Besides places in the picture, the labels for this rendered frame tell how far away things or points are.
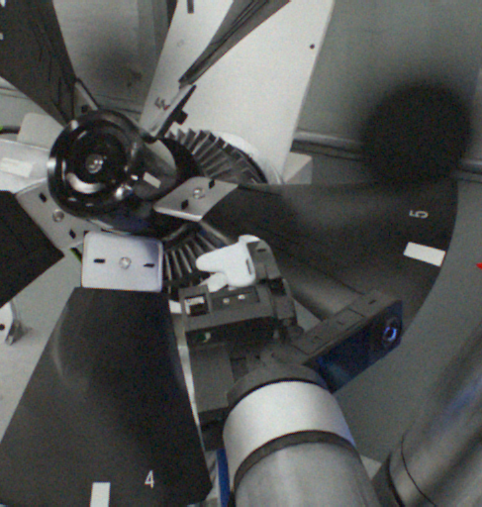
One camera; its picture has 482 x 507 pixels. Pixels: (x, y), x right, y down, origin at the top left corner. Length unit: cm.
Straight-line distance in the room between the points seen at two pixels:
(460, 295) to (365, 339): 100
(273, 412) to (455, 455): 10
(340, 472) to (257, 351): 12
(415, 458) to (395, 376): 122
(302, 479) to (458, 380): 10
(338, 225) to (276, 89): 38
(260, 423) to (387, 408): 136
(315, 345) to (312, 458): 10
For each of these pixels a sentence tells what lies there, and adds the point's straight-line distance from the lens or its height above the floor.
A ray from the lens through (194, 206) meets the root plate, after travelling 61.
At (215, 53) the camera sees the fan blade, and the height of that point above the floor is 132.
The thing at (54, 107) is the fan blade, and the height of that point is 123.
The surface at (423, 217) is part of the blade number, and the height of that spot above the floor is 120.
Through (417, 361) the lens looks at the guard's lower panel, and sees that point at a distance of 156.
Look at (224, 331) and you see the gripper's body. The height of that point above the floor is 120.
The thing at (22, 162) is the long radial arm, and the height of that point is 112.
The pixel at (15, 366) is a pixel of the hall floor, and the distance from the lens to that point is 231.
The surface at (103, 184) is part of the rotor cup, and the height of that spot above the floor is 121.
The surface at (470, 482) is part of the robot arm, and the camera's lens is 37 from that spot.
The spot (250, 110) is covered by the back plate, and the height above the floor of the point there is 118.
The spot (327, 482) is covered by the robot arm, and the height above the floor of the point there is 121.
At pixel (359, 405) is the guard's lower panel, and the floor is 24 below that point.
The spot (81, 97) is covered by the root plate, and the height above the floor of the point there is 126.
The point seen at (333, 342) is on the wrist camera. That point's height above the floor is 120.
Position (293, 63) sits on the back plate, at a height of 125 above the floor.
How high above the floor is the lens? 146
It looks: 32 degrees down
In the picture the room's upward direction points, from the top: straight up
